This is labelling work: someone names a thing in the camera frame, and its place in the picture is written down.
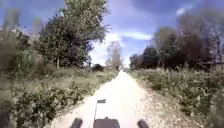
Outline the pale bare tree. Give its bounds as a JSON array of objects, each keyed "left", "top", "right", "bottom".
[{"left": 106, "top": 40, "right": 125, "bottom": 71}]

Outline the dark bush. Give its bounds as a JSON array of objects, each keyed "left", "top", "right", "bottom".
[{"left": 91, "top": 63, "right": 105, "bottom": 73}]

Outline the tall green tree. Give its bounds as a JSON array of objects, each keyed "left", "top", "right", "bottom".
[{"left": 37, "top": 0, "right": 111, "bottom": 70}]

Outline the robot's own part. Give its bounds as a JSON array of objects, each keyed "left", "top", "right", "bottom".
[
  {"left": 136, "top": 118, "right": 150, "bottom": 128},
  {"left": 70, "top": 117, "right": 84, "bottom": 128},
  {"left": 92, "top": 98, "right": 121, "bottom": 128}
]

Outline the row of dark trees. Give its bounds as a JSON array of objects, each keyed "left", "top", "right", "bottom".
[{"left": 128, "top": 9, "right": 224, "bottom": 72}]

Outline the green undergrowth strip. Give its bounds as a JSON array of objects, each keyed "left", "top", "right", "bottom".
[
  {"left": 0, "top": 61, "right": 120, "bottom": 128},
  {"left": 128, "top": 64, "right": 224, "bottom": 128}
]

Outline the group of blurred trees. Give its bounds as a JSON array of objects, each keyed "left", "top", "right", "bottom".
[{"left": 0, "top": 9, "right": 42, "bottom": 76}]

